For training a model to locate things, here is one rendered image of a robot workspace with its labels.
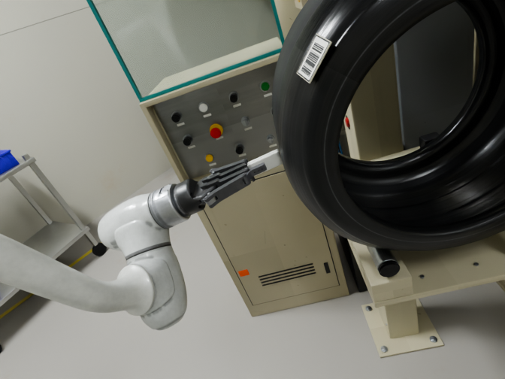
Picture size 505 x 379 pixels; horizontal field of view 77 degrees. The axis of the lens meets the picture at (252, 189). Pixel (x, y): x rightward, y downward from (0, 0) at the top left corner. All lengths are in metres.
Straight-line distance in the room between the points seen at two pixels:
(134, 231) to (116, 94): 3.15
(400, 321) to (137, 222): 1.23
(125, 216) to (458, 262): 0.77
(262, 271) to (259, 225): 0.29
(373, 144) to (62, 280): 0.82
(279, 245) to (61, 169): 2.66
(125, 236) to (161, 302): 0.16
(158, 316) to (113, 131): 3.19
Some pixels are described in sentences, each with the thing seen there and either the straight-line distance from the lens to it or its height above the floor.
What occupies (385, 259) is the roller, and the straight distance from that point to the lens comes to 0.75.
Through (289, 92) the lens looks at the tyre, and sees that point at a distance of 0.53.
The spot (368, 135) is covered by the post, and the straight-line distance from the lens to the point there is 0.98.
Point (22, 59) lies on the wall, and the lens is 3.63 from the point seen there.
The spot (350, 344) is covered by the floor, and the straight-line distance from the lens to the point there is 1.71.
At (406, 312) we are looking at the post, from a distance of 1.57.
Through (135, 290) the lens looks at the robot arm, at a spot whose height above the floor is 1.08.
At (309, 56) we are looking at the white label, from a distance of 0.51.
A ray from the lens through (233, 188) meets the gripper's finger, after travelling 0.64.
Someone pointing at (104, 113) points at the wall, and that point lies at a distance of 3.75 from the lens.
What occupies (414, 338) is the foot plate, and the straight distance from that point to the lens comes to 1.70.
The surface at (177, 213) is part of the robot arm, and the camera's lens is 0.69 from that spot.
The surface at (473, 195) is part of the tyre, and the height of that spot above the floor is 0.93.
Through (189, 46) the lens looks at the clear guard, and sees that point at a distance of 1.18.
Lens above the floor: 1.47
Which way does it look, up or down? 31 degrees down
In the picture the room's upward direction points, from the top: 22 degrees counter-clockwise
